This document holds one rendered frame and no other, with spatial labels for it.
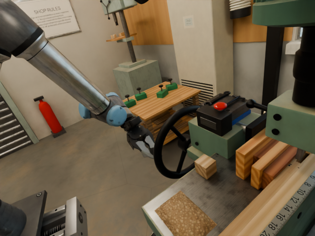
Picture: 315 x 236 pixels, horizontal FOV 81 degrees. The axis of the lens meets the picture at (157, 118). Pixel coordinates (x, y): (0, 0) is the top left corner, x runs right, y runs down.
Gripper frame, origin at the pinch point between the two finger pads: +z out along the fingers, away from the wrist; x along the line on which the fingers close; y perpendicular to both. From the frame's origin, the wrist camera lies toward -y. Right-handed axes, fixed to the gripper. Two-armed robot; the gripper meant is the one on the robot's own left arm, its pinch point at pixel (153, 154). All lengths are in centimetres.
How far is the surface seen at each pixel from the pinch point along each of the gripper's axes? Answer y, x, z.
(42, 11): 61, -14, -258
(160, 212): -23.5, 13.8, 18.7
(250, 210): -32.6, 3.5, 27.3
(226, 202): -26.6, 2.9, 24.8
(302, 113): -44.0, -8.0, 21.3
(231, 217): -27.9, 4.5, 27.0
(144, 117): 61, -33, -51
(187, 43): 36, -107, -90
